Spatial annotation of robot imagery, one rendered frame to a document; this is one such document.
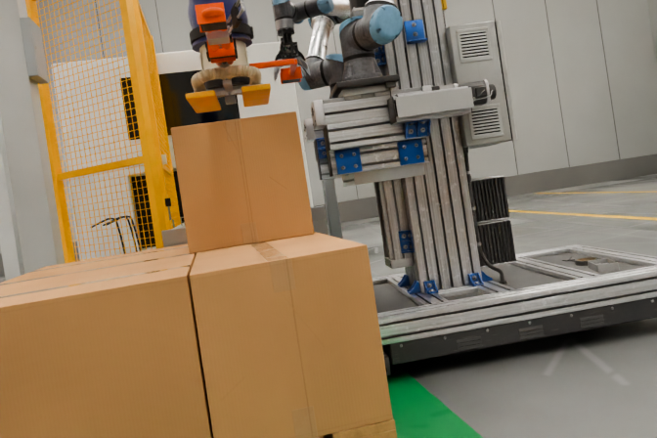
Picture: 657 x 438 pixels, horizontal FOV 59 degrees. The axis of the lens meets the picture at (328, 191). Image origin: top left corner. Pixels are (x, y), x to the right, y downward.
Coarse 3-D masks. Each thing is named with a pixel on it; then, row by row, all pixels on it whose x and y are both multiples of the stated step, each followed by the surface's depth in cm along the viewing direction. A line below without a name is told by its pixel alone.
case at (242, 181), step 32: (192, 128) 184; (224, 128) 186; (256, 128) 187; (288, 128) 188; (192, 160) 184; (224, 160) 186; (256, 160) 187; (288, 160) 188; (192, 192) 184; (224, 192) 185; (256, 192) 187; (288, 192) 188; (192, 224) 184; (224, 224) 185; (256, 224) 187; (288, 224) 188
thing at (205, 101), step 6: (186, 96) 198; (192, 96) 198; (198, 96) 198; (204, 96) 199; (210, 96) 199; (216, 96) 207; (192, 102) 205; (198, 102) 207; (204, 102) 209; (210, 102) 210; (216, 102) 212; (198, 108) 219; (204, 108) 221; (210, 108) 223; (216, 108) 225
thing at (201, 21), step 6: (198, 6) 152; (204, 6) 152; (210, 6) 152; (216, 6) 153; (222, 6) 153; (198, 12) 152; (198, 18) 152; (204, 18) 152; (210, 18) 152; (216, 18) 153; (222, 18) 153; (204, 24) 154; (210, 24) 154; (216, 24) 155; (222, 24) 156; (204, 30) 159; (210, 30) 160; (216, 30) 160
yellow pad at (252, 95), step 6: (258, 84) 203; (264, 84) 201; (270, 84) 202; (246, 90) 200; (252, 90) 201; (258, 90) 201; (264, 90) 203; (270, 90) 206; (246, 96) 209; (252, 96) 211; (258, 96) 213; (264, 96) 215; (246, 102) 222; (252, 102) 224; (258, 102) 226; (264, 102) 228
